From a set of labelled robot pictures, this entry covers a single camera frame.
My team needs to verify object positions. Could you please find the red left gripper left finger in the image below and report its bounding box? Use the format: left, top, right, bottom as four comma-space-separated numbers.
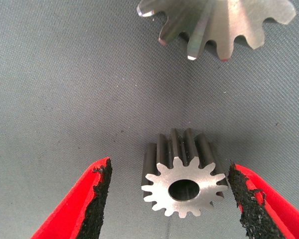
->
31, 156, 113, 239

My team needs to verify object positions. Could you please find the larger steel gear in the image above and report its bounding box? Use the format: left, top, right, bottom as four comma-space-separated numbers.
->
136, 0, 297, 62

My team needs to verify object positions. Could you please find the smaller steel gear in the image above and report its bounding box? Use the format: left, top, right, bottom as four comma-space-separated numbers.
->
141, 128, 229, 219

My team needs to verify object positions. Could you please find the dark grey table cloth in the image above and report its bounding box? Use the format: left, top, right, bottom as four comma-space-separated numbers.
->
0, 0, 299, 239

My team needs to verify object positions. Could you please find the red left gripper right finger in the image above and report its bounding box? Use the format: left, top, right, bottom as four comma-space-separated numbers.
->
228, 161, 299, 239

